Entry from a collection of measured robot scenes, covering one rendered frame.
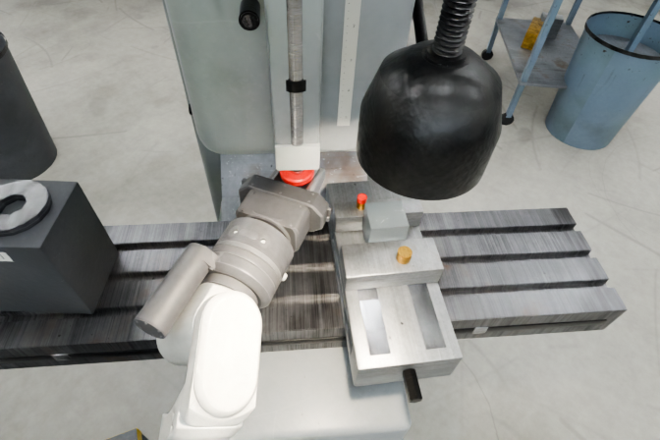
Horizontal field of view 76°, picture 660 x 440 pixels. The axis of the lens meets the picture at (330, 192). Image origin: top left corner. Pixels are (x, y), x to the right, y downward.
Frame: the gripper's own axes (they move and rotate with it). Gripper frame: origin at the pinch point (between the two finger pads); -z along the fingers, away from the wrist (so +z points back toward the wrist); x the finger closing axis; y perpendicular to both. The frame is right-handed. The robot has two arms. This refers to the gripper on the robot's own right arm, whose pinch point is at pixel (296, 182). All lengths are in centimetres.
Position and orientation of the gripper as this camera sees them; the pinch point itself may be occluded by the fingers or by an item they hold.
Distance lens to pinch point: 59.4
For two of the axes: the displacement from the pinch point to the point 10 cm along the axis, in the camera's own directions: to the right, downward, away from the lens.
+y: -0.4, 6.7, 7.4
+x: -9.4, -2.8, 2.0
